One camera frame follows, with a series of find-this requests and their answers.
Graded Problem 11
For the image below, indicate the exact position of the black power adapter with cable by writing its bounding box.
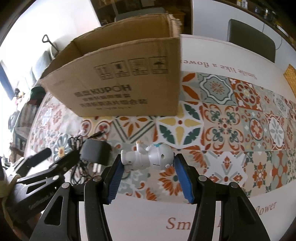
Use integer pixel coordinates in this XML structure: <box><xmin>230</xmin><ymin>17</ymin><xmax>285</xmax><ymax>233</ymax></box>
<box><xmin>68</xmin><ymin>131</ymin><xmax>112</xmax><ymax>185</ymax></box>

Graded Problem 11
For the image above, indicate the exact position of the white robot cat figurine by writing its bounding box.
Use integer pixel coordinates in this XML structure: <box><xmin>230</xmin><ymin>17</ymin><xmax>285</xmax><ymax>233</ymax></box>
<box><xmin>120</xmin><ymin>141</ymin><xmax>175</xmax><ymax>172</ymax></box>

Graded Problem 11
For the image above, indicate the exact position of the striped cushion chair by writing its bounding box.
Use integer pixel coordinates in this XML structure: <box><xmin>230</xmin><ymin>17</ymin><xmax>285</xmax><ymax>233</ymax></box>
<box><xmin>9</xmin><ymin>86</ymin><xmax>47</xmax><ymax>156</ymax></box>

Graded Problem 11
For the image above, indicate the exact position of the patterned tile table runner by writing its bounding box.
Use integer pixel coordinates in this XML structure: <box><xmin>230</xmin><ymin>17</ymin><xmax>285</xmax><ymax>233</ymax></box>
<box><xmin>26</xmin><ymin>72</ymin><xmax>295</xmax><ymax>197</ymax></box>

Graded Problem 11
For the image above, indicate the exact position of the grey sofa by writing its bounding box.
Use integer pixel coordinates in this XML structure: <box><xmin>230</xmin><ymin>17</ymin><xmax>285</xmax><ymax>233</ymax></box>
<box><xmin>32</xmin><ymin>51</ymin><xmax>53</xmax><ymax>81</ymax></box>

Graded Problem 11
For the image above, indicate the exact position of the brown cardboard box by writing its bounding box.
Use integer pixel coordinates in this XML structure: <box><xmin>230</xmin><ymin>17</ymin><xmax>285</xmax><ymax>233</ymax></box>
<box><xmin>40</xmin><ymin>14</ymin><xmax>181</xmax><ymax>117</ymax></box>

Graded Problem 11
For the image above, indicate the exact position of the woven yellow basket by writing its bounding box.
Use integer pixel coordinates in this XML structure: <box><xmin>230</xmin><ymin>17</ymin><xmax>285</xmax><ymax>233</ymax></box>
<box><xmin>283</xmin><ymin>64</ymin><xmax>296</xmax><ymax>97</ymax></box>

